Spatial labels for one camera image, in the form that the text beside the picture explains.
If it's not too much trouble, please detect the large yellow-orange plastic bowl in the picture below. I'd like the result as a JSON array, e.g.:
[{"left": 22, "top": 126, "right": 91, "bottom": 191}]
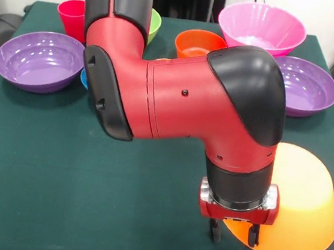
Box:
[{"left": 219, "top": 137, "right": 334, "bottom": 250}]

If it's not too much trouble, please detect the green plastic bowl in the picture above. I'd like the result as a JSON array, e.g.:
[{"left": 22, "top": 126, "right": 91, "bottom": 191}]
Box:
[{"left": 147, "top": 8, "right": 164, "bottom": 47}]

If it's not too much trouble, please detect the large pink plastic bowl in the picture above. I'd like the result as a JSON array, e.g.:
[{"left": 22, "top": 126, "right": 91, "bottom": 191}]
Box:
[{"left": 214, "top": 0, "right": 311, "bottom": 61}]

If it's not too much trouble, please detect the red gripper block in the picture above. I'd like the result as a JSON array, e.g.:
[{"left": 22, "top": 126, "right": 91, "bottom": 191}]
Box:
[{"left": 195, "top": 199, "right": 279, "bottom": 250}]

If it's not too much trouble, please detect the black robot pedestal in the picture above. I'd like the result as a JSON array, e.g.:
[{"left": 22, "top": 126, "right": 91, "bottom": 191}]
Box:
[{"left": 151, "top": 0, "right": 229, "bottom": 25}]

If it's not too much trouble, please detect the purple plastic bowl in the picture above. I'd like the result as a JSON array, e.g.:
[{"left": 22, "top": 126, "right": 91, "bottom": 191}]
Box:
[
  {"left": 266, "top": 55, "right": 334, "bottom": 122},
  {"left": 0, "top": 26, "right": 89, "bottom": 99}
]

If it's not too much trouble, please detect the blue plastic bowl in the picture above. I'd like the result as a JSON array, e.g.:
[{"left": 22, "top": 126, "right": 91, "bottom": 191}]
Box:
[{"left": 78, "top": 68, "right": 91, "bottom": 91}]

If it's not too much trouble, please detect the red plastic cup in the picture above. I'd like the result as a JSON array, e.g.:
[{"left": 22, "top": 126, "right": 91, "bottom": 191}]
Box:
[{"left": 53, "top": 0, "right": 90, "bottom": 44}]

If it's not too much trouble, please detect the dark green table cloth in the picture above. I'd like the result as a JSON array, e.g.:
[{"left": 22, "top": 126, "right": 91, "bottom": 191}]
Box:
[{"left": 0, "top": 0, "right": 334, "bottom": 250}]

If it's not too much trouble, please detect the red-orange plastic bowl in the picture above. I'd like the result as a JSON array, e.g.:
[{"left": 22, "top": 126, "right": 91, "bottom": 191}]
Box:
[{"left": 172, "top": 26, "right": 230, "bottom": 64}]

